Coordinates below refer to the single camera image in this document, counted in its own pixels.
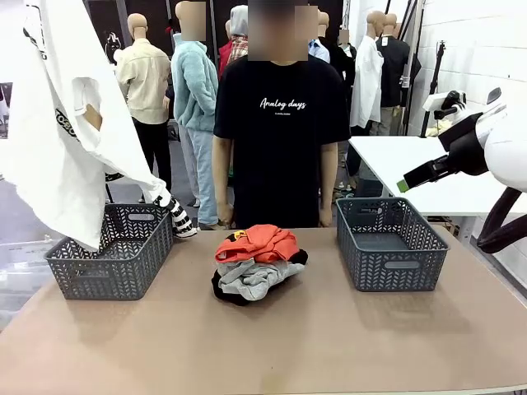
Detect grey sweat shorts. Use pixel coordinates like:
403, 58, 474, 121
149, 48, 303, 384
217, 258, 306, 302

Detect cream cloth pile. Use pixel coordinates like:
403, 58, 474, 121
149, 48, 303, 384
425, 118, 445, 139

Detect black light stand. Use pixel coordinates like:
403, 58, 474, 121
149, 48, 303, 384
419, 39, 448, 139

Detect mannequin in grey hood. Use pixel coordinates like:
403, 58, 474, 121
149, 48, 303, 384
217, 4, 250, 80

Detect mannequin in black shirt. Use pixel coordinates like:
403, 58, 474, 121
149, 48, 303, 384
376, 14, 423, 137

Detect white table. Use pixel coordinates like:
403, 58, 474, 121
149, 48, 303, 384
347, 135, 527, 219

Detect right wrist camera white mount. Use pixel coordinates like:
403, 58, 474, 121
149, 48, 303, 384
422, 89, 469, 122

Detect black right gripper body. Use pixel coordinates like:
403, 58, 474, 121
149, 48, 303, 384
427, 112, 492, 183

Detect black trousers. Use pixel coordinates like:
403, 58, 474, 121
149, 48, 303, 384
211, 248, 310, 307

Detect mannequin in white shirt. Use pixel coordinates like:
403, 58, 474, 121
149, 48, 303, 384
349, 11, 386, 137

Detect white printed t-shirt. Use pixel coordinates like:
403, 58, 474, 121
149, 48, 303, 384
0, 0, 199, 253

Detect person's right forearm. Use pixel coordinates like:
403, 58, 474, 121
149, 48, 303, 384
211, 137, 236, 207

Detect mannequin in teal fleece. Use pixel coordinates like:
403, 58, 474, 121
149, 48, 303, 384
170, 2, 226, 230

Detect orange t-shirt yellow print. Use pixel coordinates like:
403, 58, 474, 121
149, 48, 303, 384
214, 224, 300, 265

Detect person in black t-shirt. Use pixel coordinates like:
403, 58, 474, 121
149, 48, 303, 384
212, 0, 352, 230

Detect person's right hand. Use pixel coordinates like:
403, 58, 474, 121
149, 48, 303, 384
217, 202, 236, 228

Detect mannequin in beige shirt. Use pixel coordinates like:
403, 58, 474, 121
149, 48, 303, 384
113, 12, 173, 202

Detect person's left forearm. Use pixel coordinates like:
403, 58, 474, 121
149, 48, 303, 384
319, 142, 339, 209

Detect grey plastic woven basket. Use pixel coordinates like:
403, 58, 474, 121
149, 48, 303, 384
335, 196, 450, 293
44, 202, 175, 301

